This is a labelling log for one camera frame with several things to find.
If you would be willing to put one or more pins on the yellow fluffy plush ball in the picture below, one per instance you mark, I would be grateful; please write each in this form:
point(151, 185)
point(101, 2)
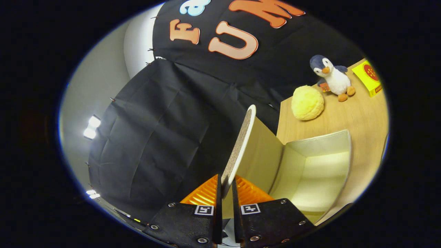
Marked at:
point(307, 103)

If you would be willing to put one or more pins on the yellow book with red circle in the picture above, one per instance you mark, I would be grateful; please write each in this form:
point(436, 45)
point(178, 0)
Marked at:
point(370, 75)

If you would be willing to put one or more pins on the beige fabric storage box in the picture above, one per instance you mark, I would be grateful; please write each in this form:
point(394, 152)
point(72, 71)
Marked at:
point(310, 172)

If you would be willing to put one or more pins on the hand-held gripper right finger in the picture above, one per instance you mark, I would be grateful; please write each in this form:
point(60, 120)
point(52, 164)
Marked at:
point(236, 224)

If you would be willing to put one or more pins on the penguin plush toy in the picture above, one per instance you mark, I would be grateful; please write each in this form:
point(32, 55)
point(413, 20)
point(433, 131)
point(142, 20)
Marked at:
point(336, 81)

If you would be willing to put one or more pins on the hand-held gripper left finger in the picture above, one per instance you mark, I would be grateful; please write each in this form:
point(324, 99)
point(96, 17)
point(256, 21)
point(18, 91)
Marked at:
point(219, 224)

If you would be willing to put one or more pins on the black backdrop cloth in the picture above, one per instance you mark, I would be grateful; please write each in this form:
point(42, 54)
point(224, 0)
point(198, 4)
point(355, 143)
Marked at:
point(165, 131)

